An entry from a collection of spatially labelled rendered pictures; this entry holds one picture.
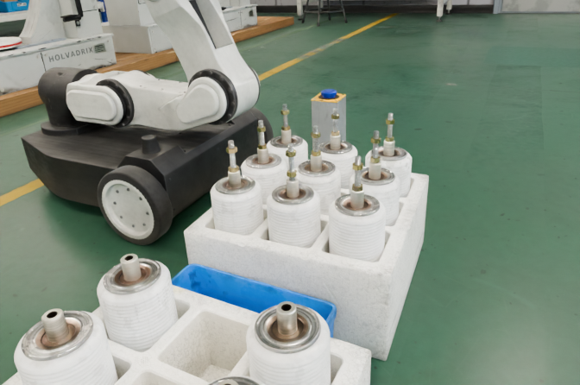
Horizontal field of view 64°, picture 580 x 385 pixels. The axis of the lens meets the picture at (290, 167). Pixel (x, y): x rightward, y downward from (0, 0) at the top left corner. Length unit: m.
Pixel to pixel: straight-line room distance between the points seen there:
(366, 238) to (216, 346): 0.29
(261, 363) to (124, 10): 3.17
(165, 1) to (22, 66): 1.69
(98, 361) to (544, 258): 0.93
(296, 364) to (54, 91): 1.23
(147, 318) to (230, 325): 0.12
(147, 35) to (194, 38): 2.25
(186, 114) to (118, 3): 2.42
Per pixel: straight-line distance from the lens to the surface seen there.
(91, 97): 1.42
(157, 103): 1.32
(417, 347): 0.90
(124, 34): 3.58
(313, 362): 0.54
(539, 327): 1.00
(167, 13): 1.20
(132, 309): 0.65
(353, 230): 0.76
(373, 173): 0.88
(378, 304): 0.79
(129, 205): 1.20
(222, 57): 1.19
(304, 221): 0.80
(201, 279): 0.91
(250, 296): 0.86
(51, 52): 2.90
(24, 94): 2.71
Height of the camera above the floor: 0.63
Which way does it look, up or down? 24 degrees down
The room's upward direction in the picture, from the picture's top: 3 degrees counter-clockwise
